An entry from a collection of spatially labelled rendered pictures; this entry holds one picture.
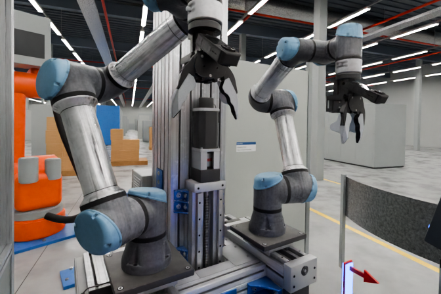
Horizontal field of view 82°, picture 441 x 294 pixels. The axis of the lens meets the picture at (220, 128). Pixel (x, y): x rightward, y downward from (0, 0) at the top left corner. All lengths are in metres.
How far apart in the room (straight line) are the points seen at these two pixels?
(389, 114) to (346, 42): 9.80
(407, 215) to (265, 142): 1.18
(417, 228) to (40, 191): 3.86
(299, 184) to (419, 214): 1.40
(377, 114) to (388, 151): 1.39
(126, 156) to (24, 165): 5.89
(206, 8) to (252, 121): 1.71
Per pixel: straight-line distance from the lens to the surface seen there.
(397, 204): 2.45
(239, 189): 2.20
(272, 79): 1.02
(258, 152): 2.26
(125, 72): 0.85
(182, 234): 1.09
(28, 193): 3.90
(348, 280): 0.66
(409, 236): 2.47
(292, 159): 1.14
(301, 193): 1.11
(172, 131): 0.99
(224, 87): 0.55
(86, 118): 0.78
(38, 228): 3.97
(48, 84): 0.81
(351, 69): 0.87
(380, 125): 10.34
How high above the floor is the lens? 1.47
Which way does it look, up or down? 1 degrees down
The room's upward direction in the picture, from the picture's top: 1 degrees clockwise
